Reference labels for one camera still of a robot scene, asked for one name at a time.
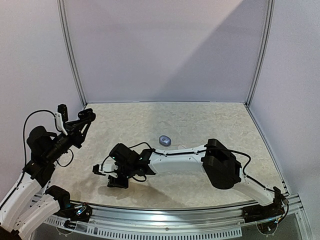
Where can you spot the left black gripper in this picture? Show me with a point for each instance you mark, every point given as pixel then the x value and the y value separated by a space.
pixel 74 129

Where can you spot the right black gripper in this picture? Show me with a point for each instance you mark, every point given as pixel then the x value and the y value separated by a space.
pixel 119 175

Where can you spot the blue earbud charging case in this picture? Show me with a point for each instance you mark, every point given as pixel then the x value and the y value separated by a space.
pixel 165 141

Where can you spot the black earbud charging case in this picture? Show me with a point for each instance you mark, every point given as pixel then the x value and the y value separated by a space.
pixel 87 115

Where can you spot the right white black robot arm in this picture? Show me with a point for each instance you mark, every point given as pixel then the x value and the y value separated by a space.
pixel 219 163

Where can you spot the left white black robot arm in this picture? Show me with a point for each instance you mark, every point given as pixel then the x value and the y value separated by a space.
pixel 16 223

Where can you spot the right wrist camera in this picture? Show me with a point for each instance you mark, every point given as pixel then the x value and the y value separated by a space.
pixel 105 169

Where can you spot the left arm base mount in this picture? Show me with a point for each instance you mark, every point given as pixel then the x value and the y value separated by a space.
pixel 81 212

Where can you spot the left aluminium corner post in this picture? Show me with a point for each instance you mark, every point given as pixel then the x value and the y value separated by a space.
pixel 61 5

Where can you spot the aluminium corner post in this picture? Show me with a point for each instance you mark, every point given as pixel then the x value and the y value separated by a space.
pixel 61 5
pixel 262 52

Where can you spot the aluminium front rail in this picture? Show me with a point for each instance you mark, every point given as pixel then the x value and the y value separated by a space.
pixel 228 222

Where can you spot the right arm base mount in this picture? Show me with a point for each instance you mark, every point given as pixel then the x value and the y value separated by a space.
pixel 258 212

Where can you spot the right aluminium corner post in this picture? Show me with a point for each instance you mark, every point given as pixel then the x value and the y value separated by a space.
pixel 262 52

